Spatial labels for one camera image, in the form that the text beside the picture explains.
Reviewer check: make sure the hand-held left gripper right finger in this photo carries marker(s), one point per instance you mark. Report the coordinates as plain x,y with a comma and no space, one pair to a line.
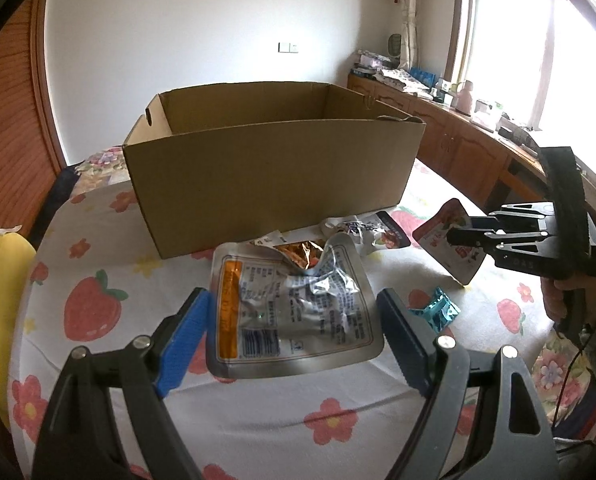
403,340

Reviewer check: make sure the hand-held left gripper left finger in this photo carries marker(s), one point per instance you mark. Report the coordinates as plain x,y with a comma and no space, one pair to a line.
187,340

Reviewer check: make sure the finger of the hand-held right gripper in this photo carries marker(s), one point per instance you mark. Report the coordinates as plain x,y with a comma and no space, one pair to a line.
470,239
483,222

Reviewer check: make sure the red snack packet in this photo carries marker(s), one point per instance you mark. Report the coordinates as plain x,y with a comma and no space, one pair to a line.
438,230

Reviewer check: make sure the teal foil candy wrapper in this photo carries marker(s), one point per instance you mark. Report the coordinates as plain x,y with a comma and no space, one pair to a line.
440,310

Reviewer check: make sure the white silver snack packet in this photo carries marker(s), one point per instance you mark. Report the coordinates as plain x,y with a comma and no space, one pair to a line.
393,230

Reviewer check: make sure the orange and silver snack packet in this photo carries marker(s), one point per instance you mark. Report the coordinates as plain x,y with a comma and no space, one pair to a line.
298,310

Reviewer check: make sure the black and white snack packet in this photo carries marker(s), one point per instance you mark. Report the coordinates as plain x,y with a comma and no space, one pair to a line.
355,227

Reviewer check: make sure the cardboard box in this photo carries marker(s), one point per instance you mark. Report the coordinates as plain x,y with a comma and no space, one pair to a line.
268,185

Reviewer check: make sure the person's right hand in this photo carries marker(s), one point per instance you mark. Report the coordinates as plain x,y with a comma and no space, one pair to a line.
552,300

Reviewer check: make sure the wooden cabinet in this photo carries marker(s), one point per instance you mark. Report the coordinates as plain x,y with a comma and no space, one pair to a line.
458,145

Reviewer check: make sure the black desk devices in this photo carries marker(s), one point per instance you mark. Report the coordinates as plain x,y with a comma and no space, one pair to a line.
520,137

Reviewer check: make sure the pink tissue pack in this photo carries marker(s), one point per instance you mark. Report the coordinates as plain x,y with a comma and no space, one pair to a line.
484,115

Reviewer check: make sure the strawberry flower print tablecloth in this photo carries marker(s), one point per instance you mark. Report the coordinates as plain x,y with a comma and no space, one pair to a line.
278,425

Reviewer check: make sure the pink bottle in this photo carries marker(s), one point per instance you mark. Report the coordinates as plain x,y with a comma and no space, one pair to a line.
465,97

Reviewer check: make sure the blue box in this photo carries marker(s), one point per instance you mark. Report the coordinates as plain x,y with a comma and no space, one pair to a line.
423,76

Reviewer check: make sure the folded patterned cloth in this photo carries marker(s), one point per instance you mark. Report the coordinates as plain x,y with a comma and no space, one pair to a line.
398,79

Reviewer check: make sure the window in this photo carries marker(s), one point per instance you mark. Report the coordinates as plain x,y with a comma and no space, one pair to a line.
528,60

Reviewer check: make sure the stack of papers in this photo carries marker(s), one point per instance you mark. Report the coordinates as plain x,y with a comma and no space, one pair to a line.
370,62

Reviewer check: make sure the small desk fan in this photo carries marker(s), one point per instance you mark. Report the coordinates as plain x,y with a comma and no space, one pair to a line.
394,47

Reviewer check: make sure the navy blanket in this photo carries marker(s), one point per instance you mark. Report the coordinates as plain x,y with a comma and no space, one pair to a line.
60,185

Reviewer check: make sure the patterned curtain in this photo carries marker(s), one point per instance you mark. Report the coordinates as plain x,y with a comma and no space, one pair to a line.
408,10

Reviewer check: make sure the wooden wardrobe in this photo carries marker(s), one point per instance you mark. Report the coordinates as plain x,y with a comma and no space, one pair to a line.
17,135

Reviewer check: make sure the white wall switch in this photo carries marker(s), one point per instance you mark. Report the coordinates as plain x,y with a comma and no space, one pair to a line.
288,47

